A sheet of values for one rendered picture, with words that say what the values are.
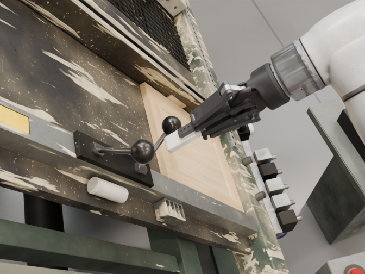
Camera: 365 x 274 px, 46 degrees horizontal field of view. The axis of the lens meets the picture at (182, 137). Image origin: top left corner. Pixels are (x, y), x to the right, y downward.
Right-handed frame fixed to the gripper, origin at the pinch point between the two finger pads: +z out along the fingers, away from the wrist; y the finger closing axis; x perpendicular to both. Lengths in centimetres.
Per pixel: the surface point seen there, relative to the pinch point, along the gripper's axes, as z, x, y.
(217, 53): 30, 146, 153
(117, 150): 5.9, -4.3, -12.5
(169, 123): 0.9, 2.9, -1.7
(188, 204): 11.7, -4.0, 18.5
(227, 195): 13.7, 6.5, 47.6
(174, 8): 13, 92, 53
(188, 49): 14, 72, 57
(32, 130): 11.6, -2.2, -24.4
